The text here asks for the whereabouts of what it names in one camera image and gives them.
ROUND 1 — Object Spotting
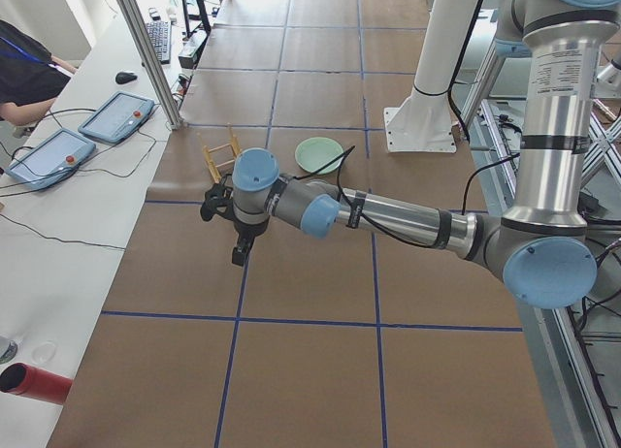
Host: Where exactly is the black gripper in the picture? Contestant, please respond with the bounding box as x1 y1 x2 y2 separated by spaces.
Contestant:
232 220 266 266

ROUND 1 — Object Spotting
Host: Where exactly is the light green plate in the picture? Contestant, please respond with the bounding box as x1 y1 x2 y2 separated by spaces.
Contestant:
295 137 343 175

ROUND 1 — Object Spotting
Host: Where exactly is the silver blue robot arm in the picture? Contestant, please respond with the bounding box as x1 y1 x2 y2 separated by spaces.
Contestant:
225 0 620 309

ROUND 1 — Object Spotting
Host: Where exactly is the wooden dish rack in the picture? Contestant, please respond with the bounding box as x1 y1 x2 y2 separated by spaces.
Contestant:
197 123 243 183

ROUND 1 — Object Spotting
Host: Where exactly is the brown paper table cover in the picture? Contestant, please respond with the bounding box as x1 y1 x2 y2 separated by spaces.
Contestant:
47 0 559 448

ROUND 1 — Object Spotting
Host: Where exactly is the far blue teach pendant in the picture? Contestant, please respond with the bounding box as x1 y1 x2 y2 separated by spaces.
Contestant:
78 91 155 144

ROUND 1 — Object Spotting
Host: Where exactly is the blue teach pendant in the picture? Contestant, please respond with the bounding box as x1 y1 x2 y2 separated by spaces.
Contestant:
6 128 96 190
78 91 155 144

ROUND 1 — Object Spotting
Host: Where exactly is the near blue teach pendant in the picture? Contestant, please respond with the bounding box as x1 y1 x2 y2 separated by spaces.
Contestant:
6 128 96 190

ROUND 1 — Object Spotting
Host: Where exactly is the black computer mouse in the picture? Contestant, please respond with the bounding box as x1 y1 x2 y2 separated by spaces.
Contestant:
114 71 137 85

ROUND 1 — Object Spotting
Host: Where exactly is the black keyboard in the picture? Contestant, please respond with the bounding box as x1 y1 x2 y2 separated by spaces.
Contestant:
145 20 172 64

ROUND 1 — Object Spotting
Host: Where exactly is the red cylinder tube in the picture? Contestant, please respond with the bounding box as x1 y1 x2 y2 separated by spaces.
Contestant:
1 363 73 405

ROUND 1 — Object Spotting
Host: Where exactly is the person in black shirt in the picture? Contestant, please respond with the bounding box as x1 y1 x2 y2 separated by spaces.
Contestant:
1 20 78 126

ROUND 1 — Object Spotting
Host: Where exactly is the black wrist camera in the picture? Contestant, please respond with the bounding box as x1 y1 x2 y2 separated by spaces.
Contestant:
200 174 235 222

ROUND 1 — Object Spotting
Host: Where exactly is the near pendant black cable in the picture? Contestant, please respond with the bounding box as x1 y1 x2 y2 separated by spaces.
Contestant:
0 122 157 251

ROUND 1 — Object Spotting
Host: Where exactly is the pendant black cable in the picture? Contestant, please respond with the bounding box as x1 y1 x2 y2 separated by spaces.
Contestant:
9 107 98 163
0 122 157 251

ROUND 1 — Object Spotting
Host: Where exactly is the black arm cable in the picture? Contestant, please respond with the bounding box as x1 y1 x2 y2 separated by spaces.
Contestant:
295 144 523 248

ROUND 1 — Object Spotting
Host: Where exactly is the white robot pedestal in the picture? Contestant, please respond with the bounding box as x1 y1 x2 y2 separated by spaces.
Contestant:
384 0 483 153

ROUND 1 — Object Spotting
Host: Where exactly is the far pendant black cable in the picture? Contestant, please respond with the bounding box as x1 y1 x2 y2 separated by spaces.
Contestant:
9 107 98 163

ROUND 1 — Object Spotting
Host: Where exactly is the aluminium frame post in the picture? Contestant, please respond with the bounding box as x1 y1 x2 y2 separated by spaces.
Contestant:
116 0 184 130

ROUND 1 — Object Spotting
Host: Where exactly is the aluminium side frame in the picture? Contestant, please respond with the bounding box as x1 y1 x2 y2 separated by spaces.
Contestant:
460 0 621 448

